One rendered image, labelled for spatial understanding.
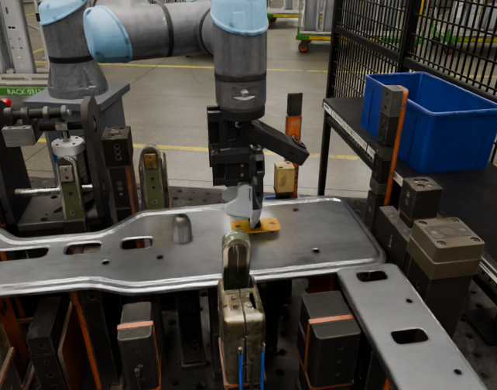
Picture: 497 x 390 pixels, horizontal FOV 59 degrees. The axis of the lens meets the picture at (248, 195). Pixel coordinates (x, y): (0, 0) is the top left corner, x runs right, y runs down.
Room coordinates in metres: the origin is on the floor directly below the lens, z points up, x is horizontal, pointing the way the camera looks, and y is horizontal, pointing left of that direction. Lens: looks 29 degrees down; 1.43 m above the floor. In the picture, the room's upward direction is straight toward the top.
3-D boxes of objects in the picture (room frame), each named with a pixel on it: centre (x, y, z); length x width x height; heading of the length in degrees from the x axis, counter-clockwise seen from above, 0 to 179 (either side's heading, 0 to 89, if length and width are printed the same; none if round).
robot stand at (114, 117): (1.16, 0.45, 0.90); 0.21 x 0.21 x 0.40; 82
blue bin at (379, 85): (0.97, -0.40, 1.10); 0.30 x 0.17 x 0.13; 11
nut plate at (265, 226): (0.64, -0.01, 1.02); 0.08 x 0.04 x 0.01; 99
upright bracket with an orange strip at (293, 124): (0.81, -0.09, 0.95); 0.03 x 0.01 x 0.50; 99
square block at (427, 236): (0.56, -0.30, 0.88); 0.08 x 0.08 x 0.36; 9
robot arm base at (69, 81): (1.16, 0.45, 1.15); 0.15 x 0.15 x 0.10
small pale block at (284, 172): (0.78, -0.07, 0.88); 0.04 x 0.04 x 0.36; 9
